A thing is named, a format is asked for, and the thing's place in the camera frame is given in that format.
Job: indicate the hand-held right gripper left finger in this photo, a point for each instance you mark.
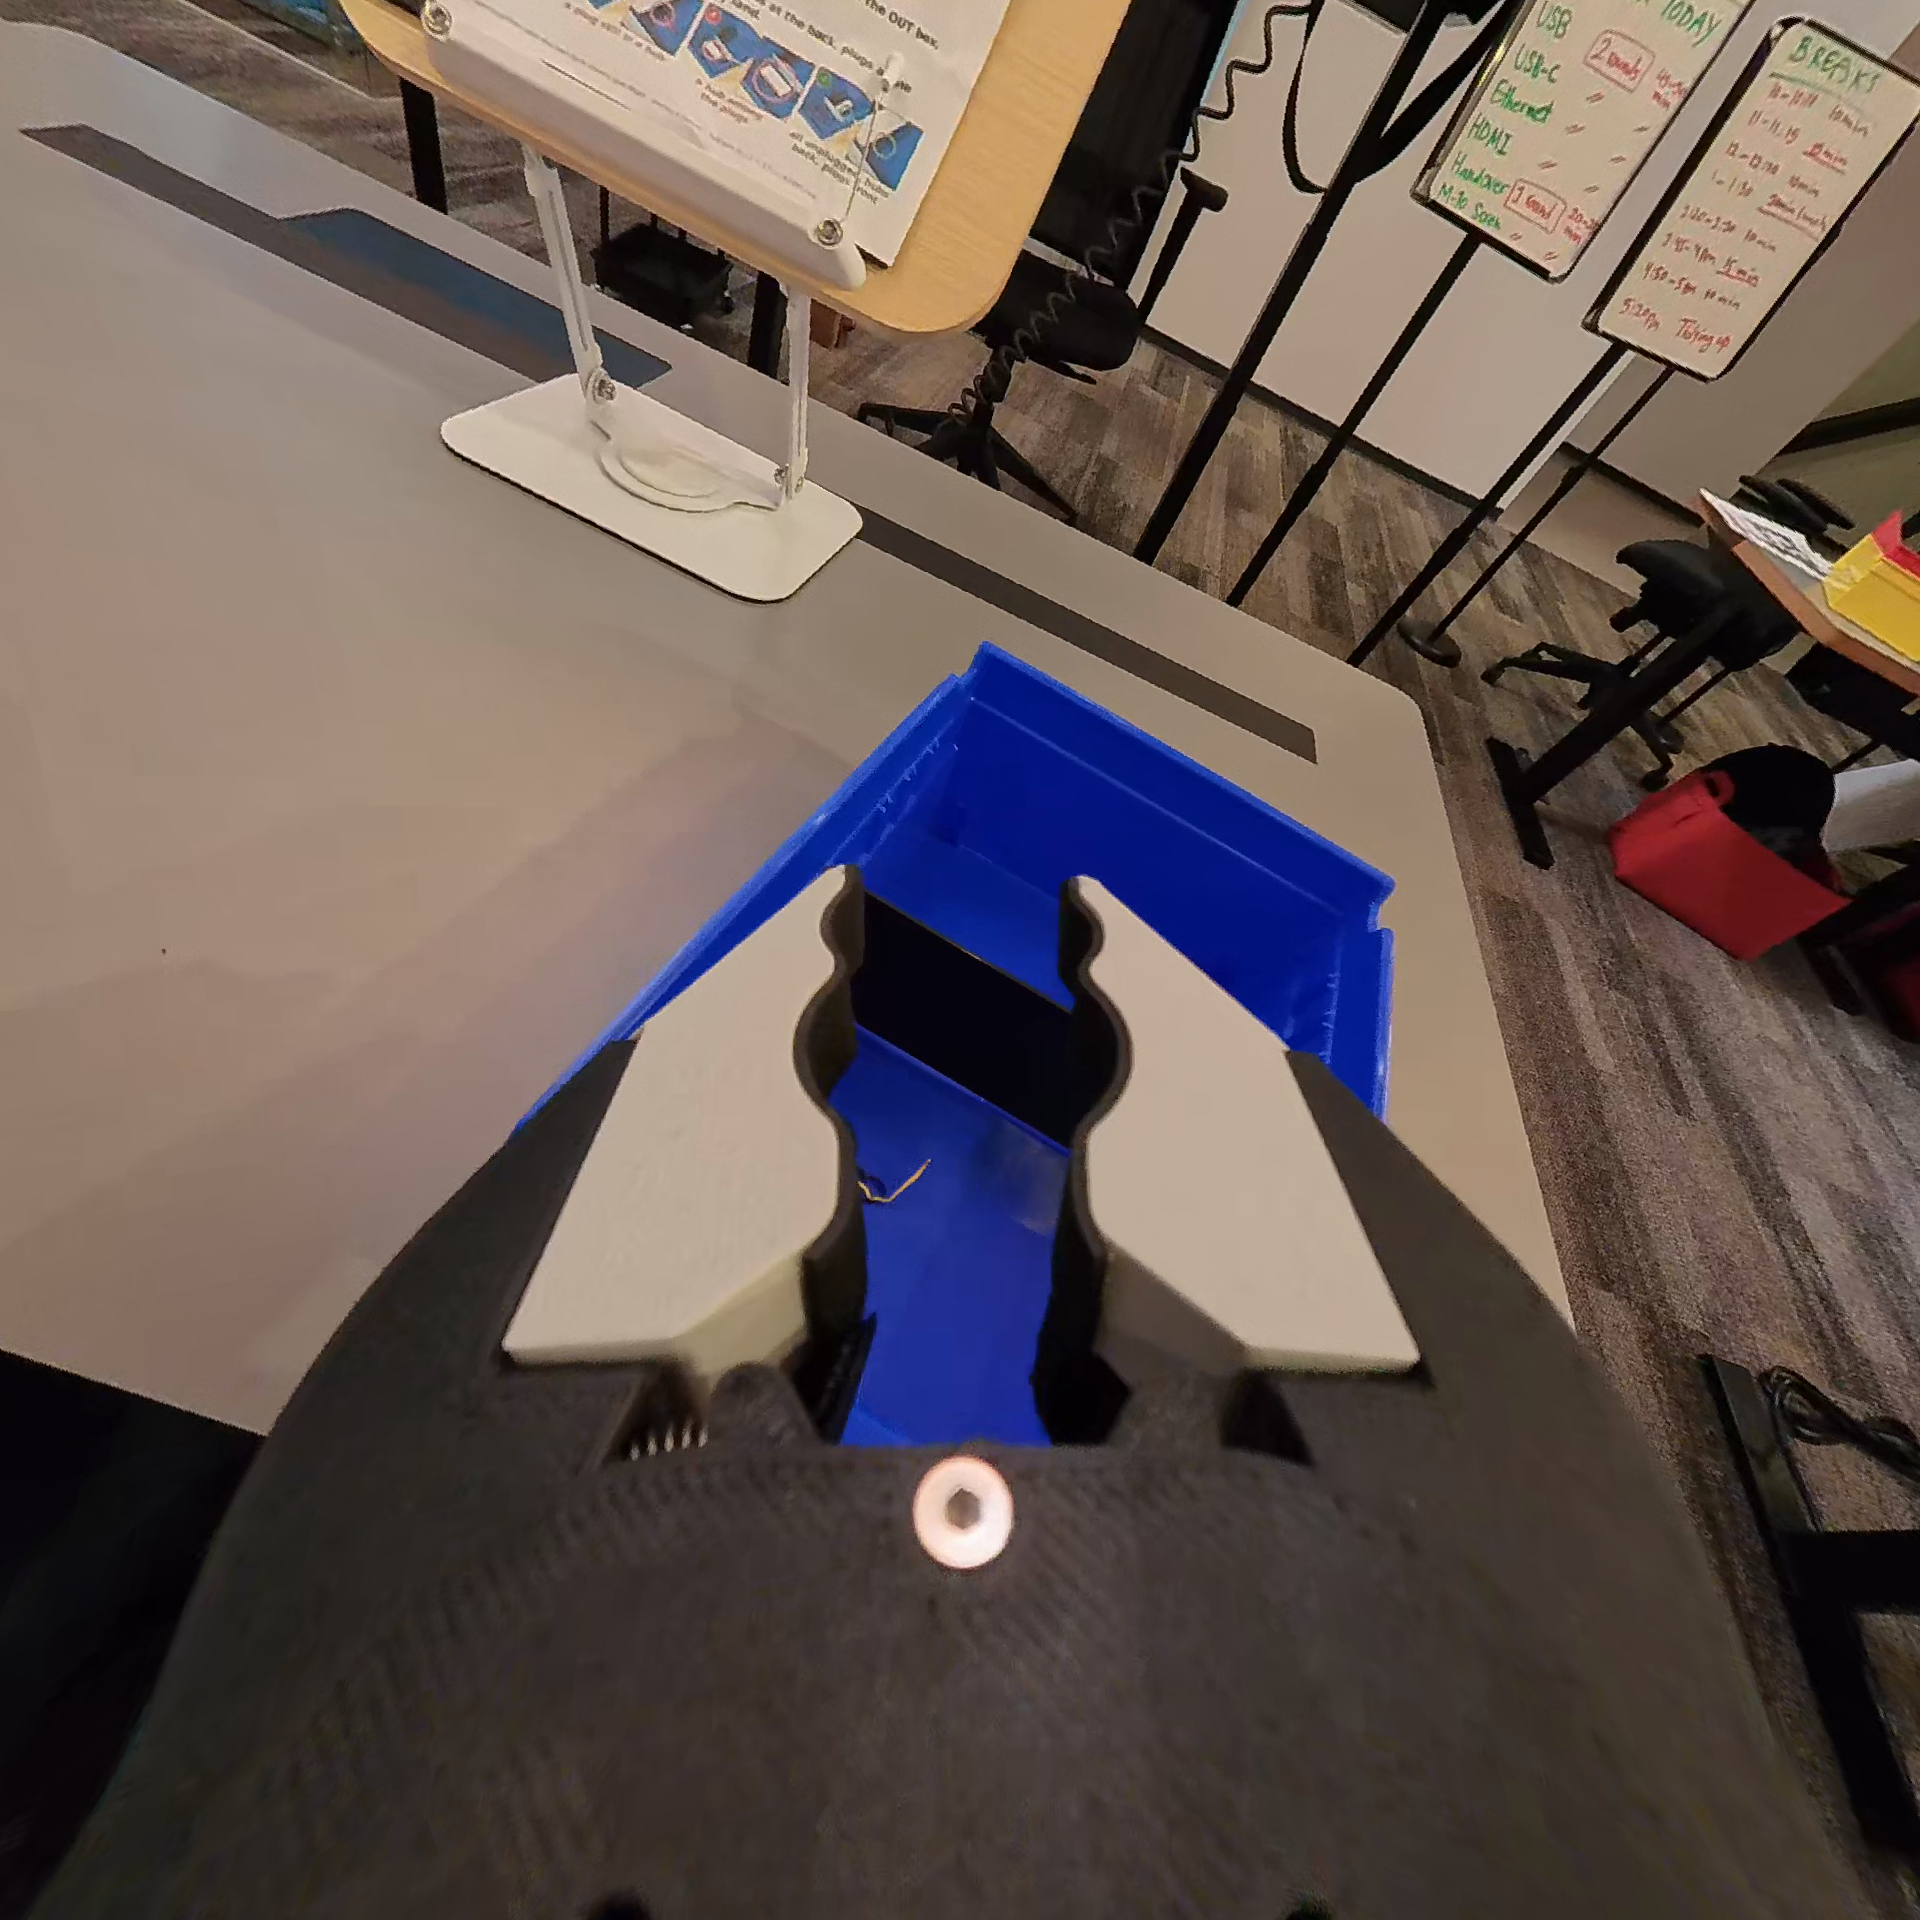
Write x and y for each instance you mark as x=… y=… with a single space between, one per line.
x=675 y=1201

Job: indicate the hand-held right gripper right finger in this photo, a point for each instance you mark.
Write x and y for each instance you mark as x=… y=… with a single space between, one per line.
x=1245 y=1216

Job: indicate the blue plastic bin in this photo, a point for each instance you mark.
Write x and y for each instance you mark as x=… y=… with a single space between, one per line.
x=1200 y=840

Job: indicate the black plastic bin divider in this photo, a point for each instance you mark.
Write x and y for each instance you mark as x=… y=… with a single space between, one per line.
x=973 y=1004

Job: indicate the black metal furniture leg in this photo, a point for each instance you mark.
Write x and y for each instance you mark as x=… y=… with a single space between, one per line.
x=1754 y=1441

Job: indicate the red fabric bag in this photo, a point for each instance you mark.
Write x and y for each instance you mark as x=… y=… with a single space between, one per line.
x=1709 y=887

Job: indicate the clear acrylic stand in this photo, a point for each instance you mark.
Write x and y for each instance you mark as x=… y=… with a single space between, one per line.
x=675 y=465

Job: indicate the wooden edge table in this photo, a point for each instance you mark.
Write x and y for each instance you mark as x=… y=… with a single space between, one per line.
x=1770 y=579

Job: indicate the yellow plastic bin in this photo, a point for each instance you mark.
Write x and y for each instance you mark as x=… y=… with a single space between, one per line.
x=1877 y=591

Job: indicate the black utility cart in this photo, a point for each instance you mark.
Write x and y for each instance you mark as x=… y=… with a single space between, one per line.
x=662 y=269

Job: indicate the black light stand pole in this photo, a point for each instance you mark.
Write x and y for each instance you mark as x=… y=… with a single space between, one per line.
x=1290 y=286

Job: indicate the white instruction sheet stand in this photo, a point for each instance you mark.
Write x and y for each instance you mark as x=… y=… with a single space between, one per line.
x=1020 y=180

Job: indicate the white document holder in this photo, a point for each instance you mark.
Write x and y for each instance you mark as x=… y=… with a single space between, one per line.
x=598 y=134

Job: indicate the printed instruction sheet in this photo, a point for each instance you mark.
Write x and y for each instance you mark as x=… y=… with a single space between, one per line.
x=841 y=88

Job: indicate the whiteboard on black stand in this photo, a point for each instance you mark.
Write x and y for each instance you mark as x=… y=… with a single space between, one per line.
x=1575 y=118
x=1754 y=195

